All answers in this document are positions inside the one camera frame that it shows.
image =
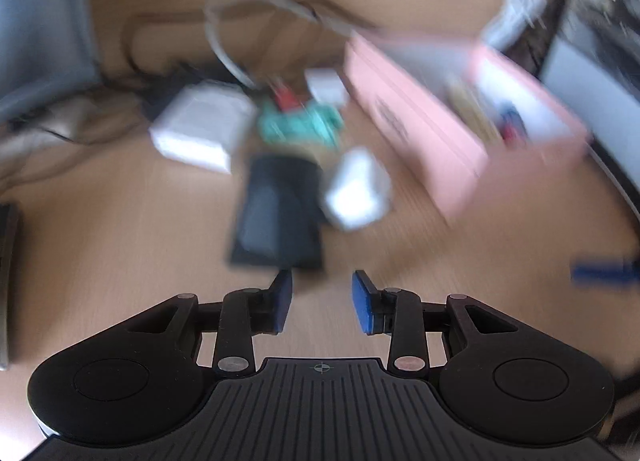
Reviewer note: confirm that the black power brick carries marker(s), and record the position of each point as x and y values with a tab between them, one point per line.
165	98

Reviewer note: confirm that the white oval device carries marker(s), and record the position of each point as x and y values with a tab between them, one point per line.
357	191

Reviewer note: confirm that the black keyboard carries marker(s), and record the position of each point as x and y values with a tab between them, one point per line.
7	286

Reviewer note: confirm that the glass-sided computer case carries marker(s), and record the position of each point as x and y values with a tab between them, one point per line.
595	66

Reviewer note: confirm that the computer monitor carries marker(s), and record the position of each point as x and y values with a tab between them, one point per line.
40	26

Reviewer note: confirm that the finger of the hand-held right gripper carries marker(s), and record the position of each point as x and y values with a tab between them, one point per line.
600	271

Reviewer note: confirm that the cream spotted horn-shaped tube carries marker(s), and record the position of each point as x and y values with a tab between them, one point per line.
475	111

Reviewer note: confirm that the pink cardboard box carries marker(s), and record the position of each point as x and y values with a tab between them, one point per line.
425	141

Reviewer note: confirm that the black plastic device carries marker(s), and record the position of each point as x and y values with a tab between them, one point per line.
277	211

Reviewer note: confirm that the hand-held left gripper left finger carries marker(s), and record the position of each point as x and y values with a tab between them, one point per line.
282	301

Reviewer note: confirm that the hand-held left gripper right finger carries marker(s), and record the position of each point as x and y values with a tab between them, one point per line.
362	301

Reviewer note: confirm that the teal plastic item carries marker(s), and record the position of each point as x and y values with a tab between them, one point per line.
300	126

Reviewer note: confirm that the small white charger block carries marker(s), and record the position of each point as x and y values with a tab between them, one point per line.
325	86

